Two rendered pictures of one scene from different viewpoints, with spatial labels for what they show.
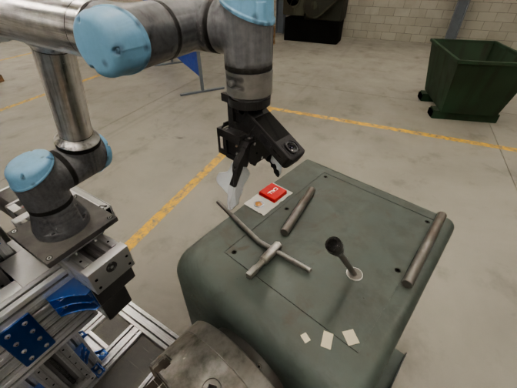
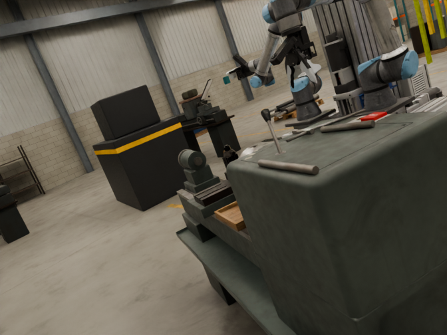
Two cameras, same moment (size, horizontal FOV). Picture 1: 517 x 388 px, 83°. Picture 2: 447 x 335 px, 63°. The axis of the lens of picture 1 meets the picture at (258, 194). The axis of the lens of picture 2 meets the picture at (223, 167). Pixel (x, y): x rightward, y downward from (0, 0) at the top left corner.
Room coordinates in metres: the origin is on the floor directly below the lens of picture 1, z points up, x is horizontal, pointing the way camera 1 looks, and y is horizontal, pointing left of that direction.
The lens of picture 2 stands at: (0.82, -1.32, 1.54)
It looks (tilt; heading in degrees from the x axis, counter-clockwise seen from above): 13 degrees down; 121
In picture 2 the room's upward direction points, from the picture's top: 21 degrees counter-clockwise
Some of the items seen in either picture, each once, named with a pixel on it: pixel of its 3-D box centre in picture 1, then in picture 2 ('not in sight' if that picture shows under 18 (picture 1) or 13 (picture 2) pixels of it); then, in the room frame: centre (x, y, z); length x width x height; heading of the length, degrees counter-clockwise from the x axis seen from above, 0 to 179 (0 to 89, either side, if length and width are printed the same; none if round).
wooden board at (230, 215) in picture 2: not in sight; (255, 205); (-0.03, 0.28, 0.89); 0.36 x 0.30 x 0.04; 48
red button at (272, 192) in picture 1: (272, 193); (374, 117); (0.67, -0.04, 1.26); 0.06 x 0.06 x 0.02; 48
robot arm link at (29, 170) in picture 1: (40, 178); (373, 72); (0.65, 0.60, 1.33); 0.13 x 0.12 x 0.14; 152
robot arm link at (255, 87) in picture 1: (248, 83); (288, 24); (0.48, 0.02, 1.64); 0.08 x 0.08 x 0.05
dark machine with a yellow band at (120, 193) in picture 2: not in sight; (137, 145); (-3.90, 3.94, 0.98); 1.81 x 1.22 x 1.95; 148
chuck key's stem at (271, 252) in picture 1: (264, 259); (302, 131); (0.42, -0.01, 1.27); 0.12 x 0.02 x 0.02; 142
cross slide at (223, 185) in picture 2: not in sight; (230, 185); (-0.26, 0.50, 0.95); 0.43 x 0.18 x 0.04; 48
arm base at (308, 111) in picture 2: not in sight; (306, 108); (0.22, 0.86, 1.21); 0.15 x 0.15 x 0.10
